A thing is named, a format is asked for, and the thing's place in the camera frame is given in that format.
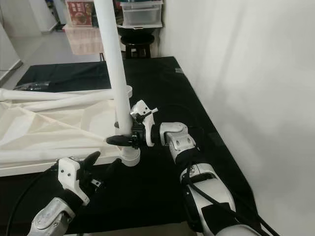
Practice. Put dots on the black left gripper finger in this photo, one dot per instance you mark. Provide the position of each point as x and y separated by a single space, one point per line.
91 160
112 171

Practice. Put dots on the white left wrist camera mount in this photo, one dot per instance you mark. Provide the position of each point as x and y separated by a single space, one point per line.
71 174

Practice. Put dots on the red printed cardboard box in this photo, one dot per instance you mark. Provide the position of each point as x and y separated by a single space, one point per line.
78 12

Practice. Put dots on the beige cloth covered table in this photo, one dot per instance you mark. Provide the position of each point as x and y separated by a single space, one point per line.
83 39

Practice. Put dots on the grey tape piece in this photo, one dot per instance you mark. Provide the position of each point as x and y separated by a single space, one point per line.
179 70

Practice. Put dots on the clear container green lid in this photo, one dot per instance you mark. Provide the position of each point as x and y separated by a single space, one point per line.
142 12

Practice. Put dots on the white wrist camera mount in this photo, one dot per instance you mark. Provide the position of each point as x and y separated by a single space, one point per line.
141 112
71 174

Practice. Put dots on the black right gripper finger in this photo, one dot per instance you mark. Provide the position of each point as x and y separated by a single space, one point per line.
119 141
117 127

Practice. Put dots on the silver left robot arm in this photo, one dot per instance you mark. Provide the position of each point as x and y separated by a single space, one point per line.
54 221

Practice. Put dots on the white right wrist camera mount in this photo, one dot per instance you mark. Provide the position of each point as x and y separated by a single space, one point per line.
141 112

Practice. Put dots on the black tablecloth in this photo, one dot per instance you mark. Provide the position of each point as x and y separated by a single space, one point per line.
78 76

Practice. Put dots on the white plastic table top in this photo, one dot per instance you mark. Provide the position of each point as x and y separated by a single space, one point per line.
59 132

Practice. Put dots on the black stool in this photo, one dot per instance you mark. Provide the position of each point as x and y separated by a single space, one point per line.
138 50

